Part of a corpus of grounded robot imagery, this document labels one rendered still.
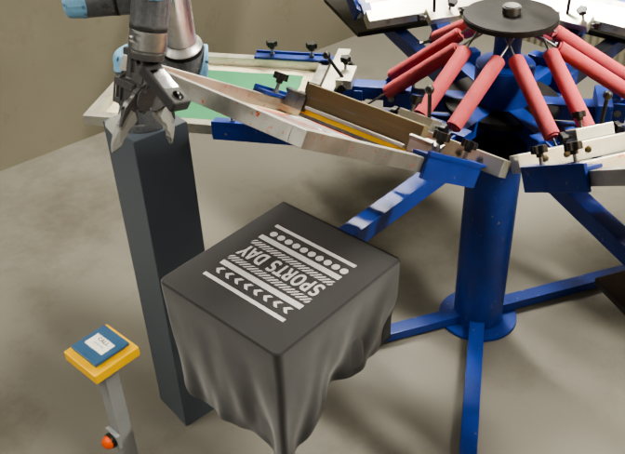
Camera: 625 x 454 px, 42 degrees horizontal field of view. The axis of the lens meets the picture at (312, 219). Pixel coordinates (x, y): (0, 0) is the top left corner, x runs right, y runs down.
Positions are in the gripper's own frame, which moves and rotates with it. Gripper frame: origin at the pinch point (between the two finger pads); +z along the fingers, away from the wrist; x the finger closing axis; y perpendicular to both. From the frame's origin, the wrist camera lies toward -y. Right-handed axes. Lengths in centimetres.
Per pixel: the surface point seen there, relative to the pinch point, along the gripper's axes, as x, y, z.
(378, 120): -73, -6, 0
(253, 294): -39, -2, 45
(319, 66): -141, 71, 9
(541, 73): -179, -2, -6
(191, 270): -35, 18, 46
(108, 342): -3, 11, 53
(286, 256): -55, 2, 40
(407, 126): -73, -16, -2
